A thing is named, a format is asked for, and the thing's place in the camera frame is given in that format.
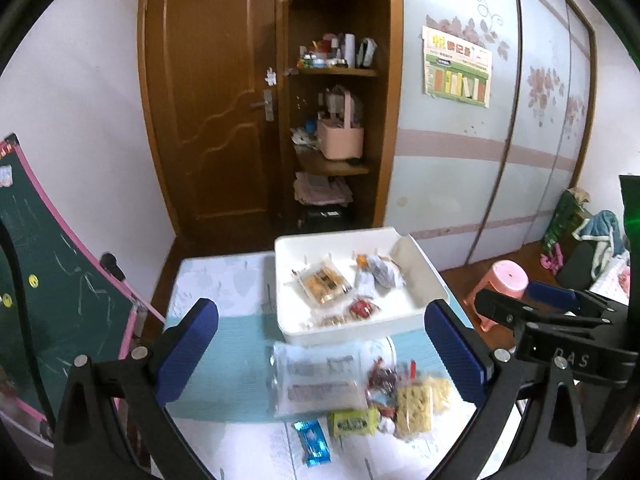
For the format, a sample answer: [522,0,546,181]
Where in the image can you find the small white toy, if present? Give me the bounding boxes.
[291,127,319,149]

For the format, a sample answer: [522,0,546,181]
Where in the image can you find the brown snack packet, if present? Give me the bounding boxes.
[367,357,401,393]

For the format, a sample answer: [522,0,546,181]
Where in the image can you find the wooden corner shelf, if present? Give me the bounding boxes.
[277,0,403,233]

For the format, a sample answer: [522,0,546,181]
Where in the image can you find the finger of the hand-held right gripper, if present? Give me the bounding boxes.
[472,287,548,343]
[527,282,632,318]

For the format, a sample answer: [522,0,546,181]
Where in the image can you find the pink plastic stool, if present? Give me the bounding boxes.
[464,259,530,333]

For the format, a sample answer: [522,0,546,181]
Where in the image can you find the yellow crispy noodle snack bag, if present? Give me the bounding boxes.
[392,377,453,441]

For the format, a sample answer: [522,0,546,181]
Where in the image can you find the green chalkboard with pink frame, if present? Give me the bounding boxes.
[0,132,166,448]

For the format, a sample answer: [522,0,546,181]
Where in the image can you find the floral sliding wardrobe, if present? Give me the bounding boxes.
[385,0,598,266]

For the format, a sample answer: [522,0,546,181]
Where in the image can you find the wall poster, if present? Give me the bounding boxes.
[421,25,493,108]

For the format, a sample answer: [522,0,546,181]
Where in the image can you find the clear nut cluster packet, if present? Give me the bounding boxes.
[312,312,353,329]

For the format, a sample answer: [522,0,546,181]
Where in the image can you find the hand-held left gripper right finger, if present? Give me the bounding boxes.
[424,299,586,480]

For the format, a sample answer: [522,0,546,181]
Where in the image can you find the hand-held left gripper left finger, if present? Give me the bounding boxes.
[52,298,221,480]

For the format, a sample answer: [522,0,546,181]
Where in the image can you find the large white blue packet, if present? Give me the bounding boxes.
[270,340,373,420]

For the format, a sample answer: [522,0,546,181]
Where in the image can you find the pink basket with handle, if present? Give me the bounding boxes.
[316,85,364,160]

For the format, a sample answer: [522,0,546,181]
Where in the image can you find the pile of small toys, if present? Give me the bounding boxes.
[298,35,346,70]

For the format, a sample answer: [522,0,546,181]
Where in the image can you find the small blue packet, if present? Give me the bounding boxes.
[292,419,332,467]

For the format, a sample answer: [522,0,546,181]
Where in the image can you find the brown wooden door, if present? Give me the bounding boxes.
[137,0,296,246]

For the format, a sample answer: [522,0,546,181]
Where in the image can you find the white plastic bin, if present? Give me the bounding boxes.
[274,226,451,346]

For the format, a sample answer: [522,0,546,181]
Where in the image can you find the blue white towel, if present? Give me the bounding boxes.
[571,210,626,268]

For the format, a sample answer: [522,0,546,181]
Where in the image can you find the yellow cube snack bag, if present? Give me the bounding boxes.
[291,258,353,306]

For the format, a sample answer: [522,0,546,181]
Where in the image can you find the white checked blanket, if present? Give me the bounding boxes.
[590,255,632,306]

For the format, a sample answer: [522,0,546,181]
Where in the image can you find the small green packet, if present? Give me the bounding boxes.
[327,407,381,437]

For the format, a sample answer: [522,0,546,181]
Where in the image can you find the folded pink cloth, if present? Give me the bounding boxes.
[294,172,353,206]

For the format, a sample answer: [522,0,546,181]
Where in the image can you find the metal door handle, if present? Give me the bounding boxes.
[250,89,276,121]

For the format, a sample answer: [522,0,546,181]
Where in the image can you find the green white pouch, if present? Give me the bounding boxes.
[357,37,378,68]

